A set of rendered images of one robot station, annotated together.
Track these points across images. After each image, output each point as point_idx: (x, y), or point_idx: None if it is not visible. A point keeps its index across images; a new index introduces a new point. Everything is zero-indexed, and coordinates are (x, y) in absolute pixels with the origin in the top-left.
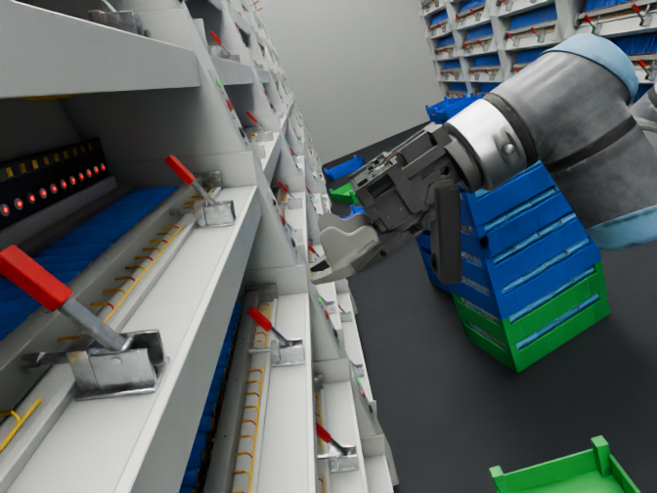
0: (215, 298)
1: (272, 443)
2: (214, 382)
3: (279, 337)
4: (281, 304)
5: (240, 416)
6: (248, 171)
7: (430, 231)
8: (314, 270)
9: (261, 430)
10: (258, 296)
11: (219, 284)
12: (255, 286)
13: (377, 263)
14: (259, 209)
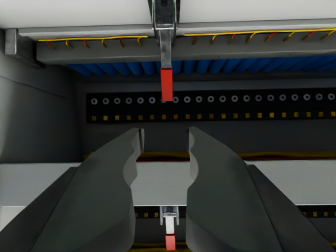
0: (335, 197)
1: (303, 13)
2: (210, 60)
3: (170, 51)
4: (24, 24)
5: (261, 43)
6: (8, 223)
7: None
8: (143, 131)
9: (286, 26)
10: (41, 53)
11: (315, 200)
12: (31, 64)
13: (297, 209)
14: (20, 175)
